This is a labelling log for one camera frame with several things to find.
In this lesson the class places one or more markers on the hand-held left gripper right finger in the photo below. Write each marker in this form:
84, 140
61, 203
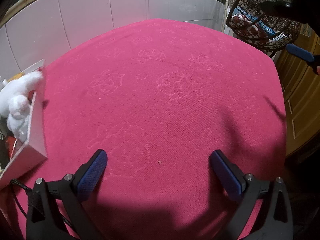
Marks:
227, 177

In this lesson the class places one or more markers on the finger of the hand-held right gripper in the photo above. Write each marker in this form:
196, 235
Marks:
300, 52
275, 6

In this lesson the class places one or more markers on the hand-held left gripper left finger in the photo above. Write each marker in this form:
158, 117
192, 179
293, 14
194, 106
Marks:
92, 176

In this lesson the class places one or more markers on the white cardboard box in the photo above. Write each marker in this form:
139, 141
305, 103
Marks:
32, 160

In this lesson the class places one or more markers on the light blue toy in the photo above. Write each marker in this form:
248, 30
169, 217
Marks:
266, 27

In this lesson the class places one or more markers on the white and red toy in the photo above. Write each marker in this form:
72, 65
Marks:
251, 29

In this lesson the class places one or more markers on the wooden cabinet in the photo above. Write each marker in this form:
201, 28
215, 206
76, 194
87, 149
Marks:
302, 105

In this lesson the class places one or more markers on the pink embossed cloth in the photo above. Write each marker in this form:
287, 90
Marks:
160, 105

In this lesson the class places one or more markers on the white plush toy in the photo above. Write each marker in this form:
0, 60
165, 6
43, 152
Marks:
17, 105

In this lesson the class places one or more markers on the white backdrop board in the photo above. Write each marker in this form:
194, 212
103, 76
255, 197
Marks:
100, 10

